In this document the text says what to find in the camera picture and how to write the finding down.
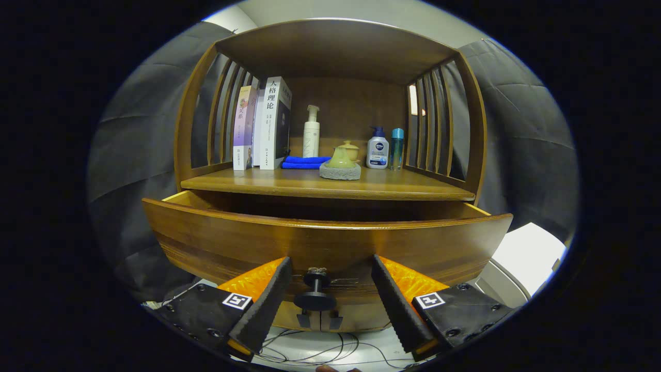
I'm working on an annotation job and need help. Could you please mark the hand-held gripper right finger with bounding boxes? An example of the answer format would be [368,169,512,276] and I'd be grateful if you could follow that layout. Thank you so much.
[371,254,520,362]

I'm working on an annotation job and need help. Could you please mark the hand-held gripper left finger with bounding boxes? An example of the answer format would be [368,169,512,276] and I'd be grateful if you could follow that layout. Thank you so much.
[155,256,293,362]

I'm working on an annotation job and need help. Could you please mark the black round drawer knob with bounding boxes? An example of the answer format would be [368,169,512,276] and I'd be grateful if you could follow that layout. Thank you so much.
[294,268,338,312]

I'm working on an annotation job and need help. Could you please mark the wooden drawer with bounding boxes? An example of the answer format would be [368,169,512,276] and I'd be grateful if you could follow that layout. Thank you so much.
[142,190,514,305]

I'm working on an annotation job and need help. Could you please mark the green item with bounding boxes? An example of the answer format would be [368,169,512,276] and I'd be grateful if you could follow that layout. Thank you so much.
[319,146,362,181]

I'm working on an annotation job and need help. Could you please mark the wooden countertop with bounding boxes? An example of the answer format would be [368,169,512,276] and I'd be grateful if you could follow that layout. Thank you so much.
[180,164,477,202]

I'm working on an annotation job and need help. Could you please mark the wooden cabinet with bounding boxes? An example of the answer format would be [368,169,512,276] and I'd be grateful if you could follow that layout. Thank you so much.
[173,18,489,334]

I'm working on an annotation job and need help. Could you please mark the white appliance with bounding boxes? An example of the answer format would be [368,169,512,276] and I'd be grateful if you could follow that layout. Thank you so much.
[473,222,568,309]

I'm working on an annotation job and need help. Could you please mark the blue folded cloth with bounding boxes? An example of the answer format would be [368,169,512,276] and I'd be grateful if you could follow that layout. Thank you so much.
[281,156,332,170]

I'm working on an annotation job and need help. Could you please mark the white bottle with blue pump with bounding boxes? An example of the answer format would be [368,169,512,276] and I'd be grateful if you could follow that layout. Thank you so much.
[366,127,389,169]

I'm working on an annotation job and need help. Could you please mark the clear blue bottle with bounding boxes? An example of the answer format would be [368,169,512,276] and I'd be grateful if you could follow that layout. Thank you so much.
[389,128,405,172]

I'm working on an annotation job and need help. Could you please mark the thin white book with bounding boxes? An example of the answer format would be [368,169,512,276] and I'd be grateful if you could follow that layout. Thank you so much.
[252,88,266,167]

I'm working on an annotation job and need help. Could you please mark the white book with dark cover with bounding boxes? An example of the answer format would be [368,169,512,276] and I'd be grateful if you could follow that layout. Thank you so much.
[259,76,293,171]

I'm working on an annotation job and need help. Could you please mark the purple book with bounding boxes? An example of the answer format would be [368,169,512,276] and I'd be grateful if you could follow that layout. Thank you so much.
[233,86,257,171]

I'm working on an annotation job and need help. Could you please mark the black cables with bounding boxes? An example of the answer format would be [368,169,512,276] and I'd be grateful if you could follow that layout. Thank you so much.
[145,282,414,368]

